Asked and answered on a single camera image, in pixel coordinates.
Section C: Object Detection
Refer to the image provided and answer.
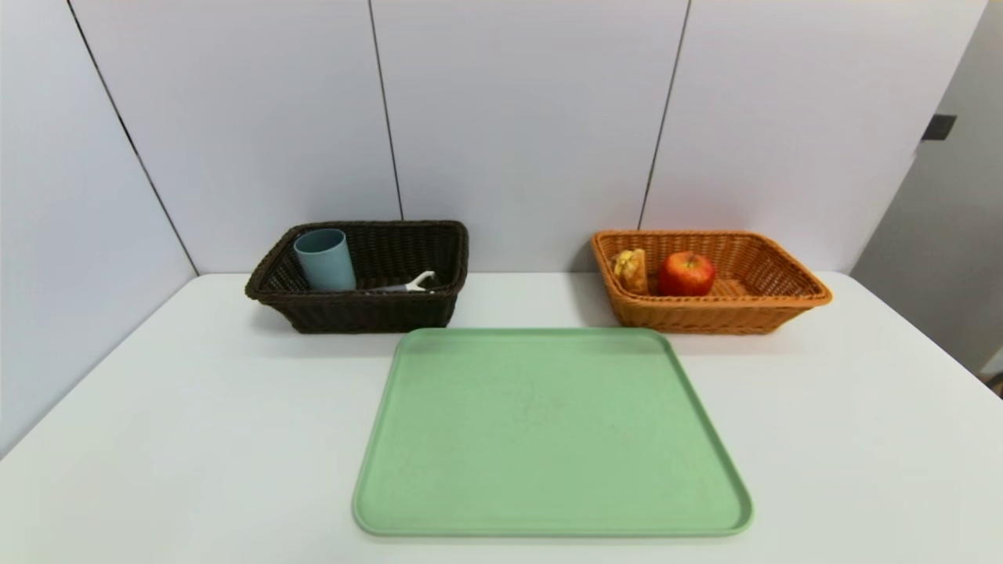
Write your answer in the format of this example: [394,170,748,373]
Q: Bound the white peeler with grey handle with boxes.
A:
[368,270,436,294]

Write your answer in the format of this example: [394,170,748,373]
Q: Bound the pink cream-filled bun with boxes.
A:
[612,248,650,296]

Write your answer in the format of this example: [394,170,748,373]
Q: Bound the blue-grey plastic cup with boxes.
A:
[294,228,357,292]

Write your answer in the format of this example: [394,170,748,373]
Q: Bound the red yellow apple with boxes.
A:
[657,251,717,298]

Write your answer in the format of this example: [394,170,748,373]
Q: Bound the dark brown wicker basket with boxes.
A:
[245,220,469,334]

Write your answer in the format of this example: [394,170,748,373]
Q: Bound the orange wicker basket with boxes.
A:
[592,230,833,336]

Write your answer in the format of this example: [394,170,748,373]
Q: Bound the light green plastic tray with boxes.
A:
[352,327,754,538]

